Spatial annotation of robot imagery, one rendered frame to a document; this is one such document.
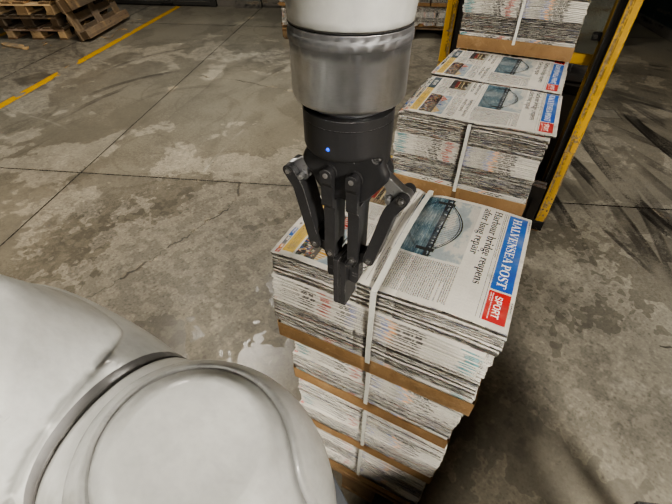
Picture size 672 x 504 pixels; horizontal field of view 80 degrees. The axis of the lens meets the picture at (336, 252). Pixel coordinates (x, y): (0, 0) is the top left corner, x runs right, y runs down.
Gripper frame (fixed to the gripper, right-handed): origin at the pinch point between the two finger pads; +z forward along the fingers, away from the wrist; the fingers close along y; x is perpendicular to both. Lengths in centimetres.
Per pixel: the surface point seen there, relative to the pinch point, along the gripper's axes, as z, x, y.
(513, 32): 3, -129, 0
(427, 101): 10, -77, 12
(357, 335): 22.8, -8.3, 1.3
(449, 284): 10.1, -14.1, -10.4
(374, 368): 30.4, -8.3, -2.4
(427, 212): 10.5, -30.1, -2.2
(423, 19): 93, -533, 146
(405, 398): 43.1, -12.2, -8.3
